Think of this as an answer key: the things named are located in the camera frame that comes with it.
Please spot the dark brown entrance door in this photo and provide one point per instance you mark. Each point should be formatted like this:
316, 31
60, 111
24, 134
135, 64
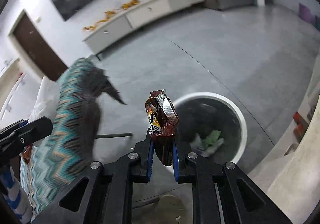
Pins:
37, 49

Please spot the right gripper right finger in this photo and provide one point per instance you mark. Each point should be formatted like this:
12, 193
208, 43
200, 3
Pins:
222, 193

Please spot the white printed plastic bag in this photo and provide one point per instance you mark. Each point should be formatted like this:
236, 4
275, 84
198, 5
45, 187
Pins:
47, 100

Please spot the grey white TV cabinet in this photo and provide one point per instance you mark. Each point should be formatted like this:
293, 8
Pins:
128, 21

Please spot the brown chocolate wrapper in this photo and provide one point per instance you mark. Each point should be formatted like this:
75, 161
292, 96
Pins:
163, 120

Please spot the zigzag patterned rug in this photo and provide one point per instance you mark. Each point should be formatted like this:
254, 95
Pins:
64, 154

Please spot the light green plastic bag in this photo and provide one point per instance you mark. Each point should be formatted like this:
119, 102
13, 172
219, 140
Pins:
211, 139

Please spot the golden tiger ornament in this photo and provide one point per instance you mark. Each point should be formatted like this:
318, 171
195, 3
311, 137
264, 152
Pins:
130, 4

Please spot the white shoe cabinet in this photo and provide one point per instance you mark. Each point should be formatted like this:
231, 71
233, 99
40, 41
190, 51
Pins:
12, 107

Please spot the golden dragon ornament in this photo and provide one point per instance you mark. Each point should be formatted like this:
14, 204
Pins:
107, 16

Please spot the left blue white gloved hand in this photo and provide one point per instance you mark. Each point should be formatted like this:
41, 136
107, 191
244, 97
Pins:
15, 195

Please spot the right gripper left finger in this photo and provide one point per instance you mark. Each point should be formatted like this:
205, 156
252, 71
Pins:
102, 193

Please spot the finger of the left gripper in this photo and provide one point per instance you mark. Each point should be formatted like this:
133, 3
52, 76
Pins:
14, 126
14, 144

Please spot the white round trash bin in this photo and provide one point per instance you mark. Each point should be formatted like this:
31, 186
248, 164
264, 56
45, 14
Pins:
204, 114

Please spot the white marble counter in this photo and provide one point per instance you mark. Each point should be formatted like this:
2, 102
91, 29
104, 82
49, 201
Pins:
289, 174

